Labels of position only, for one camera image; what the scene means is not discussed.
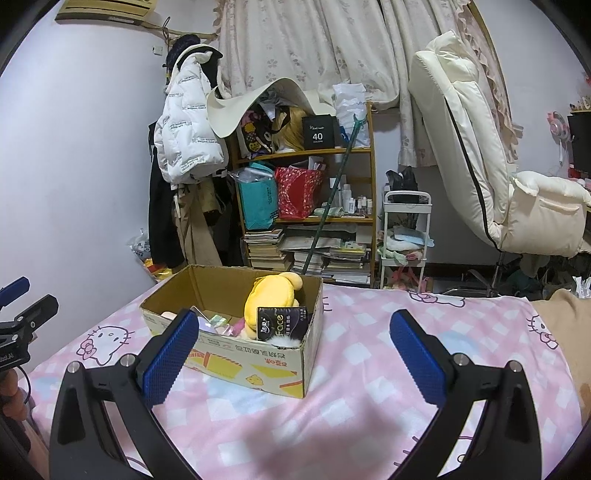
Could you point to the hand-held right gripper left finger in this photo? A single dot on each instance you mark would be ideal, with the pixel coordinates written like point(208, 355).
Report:
point(171, 355)

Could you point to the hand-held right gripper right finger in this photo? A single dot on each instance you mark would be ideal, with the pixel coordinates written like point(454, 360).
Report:
point(415, 355)

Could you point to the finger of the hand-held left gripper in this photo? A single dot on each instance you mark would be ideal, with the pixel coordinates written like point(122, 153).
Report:
point(39, 314)
point(14, 289)

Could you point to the pink swirl roll plush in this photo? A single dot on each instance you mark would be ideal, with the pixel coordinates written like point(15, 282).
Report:
point(168, 316)

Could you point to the shiny plastic packet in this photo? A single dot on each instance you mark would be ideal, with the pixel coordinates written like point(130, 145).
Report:
point(214, 321)

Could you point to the cardboard box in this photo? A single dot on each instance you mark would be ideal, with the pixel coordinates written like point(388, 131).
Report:
point(258, 369)

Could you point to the white pompom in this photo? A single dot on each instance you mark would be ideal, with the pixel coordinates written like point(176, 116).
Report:
point(282, 342)

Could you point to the black tissue packet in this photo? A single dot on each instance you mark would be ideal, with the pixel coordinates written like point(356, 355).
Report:
point(281, 325)

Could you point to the yellow plush toy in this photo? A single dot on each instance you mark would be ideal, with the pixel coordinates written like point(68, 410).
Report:
point(270, 295)

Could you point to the person's left forearm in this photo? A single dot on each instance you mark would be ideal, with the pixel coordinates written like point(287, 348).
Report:
point(34, 438)

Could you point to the person's left hand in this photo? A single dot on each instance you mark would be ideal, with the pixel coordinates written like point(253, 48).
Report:
point(11, 394)

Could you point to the pink printed bedsheet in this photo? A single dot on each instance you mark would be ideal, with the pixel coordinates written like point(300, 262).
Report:
point(369, 392)

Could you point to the pink toys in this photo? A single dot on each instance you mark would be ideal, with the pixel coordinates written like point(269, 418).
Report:
point(408, 277)

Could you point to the gold foil wrapper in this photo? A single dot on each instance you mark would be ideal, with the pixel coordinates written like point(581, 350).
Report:
point(159, 270)

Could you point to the clear plastic bag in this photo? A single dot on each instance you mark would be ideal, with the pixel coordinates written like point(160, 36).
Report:
point(141, 247)

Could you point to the pile of folded cloths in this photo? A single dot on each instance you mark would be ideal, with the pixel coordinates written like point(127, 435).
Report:
point(406, 240)

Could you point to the beige trousers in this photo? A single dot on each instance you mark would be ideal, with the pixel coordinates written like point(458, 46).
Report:
point(198, 230)

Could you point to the dark hanging clothes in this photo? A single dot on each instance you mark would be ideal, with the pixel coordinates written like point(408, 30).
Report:
point(161, 217)

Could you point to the stack of books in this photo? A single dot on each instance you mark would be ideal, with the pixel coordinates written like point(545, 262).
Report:
point(286, 249)

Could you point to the white trolley cart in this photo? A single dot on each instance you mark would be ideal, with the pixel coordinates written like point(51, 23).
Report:
point(406, 196)

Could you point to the cluster of cosmetic bottles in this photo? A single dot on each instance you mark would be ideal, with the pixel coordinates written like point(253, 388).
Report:
point(355, 201)

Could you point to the teal bag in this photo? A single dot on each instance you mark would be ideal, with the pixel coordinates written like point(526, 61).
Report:
point(258, 198)

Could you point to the green pole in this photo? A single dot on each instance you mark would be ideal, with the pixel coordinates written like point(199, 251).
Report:
point(332, 184)

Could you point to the red bag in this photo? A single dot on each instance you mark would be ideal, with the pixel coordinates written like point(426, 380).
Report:
point(298, 194)

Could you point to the cream padded chair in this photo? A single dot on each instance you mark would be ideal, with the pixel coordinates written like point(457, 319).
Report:
point(461, 138)

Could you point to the wooden shelf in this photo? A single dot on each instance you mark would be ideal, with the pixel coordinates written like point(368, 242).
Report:
point(318, 151)

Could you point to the white puffer jacket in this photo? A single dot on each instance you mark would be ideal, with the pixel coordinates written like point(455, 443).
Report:
point(189, 124)

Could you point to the black patterned bag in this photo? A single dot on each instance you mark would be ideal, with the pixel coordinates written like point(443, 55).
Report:
point(256, 134)

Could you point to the black box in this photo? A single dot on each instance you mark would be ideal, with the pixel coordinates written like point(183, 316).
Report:
point(318, 131)

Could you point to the cream wide-brim hat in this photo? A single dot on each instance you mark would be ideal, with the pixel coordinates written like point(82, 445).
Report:
point(231, 110)

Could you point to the blonde wig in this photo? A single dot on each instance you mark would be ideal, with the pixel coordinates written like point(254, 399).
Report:
point(288, 131)

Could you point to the white plastic bag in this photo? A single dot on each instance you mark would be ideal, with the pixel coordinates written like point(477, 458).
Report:
point(351, 106)

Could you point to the black monitor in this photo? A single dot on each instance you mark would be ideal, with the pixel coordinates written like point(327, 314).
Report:
point(579, 138)

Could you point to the pink fan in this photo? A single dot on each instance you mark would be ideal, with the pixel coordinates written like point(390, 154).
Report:
point(558, 122)

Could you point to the air conditioner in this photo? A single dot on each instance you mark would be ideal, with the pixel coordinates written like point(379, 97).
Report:
point(106, 9)

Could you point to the black cap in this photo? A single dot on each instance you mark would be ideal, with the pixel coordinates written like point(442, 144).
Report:
point(184, 46)

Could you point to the floral curtain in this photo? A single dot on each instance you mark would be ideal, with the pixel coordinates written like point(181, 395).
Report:
point(323, 46)

